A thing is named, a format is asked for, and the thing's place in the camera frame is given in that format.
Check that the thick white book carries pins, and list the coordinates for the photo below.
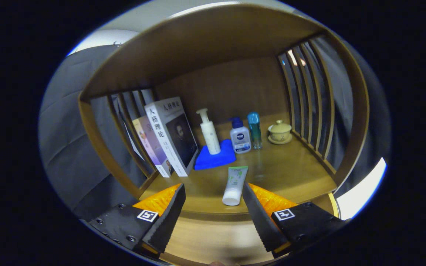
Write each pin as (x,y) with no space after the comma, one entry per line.
(174,136)

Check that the white and green tube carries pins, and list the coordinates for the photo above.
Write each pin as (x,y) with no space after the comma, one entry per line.
(235,184)

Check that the blue folded cloth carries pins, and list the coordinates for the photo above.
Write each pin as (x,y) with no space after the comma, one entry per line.
(215,160)

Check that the white bottle with blue pump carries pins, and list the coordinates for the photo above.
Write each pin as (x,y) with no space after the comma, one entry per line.
(240,140)

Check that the wooden cabinet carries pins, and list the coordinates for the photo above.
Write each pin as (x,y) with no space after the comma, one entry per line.
(198,48)

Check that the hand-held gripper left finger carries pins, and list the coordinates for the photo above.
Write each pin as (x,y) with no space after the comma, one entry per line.
(166,221)

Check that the yellow lidded teacup with saucer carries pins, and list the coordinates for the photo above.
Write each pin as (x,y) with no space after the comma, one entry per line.
(280,133)

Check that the thin purple book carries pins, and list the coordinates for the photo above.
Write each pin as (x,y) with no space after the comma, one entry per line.
(150,144)

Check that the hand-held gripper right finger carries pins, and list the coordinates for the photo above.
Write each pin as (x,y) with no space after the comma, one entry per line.
(259,221)

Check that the teal bottle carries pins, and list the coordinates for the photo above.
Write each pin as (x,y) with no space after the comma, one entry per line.
(254,133)

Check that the wooden countertop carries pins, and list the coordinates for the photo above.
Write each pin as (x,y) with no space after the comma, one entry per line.
(279,173)

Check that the wooden drawer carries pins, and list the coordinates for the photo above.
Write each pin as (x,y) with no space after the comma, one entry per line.
(213,236)

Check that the white table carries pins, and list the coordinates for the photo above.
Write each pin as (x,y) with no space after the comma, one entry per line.
(364,188)

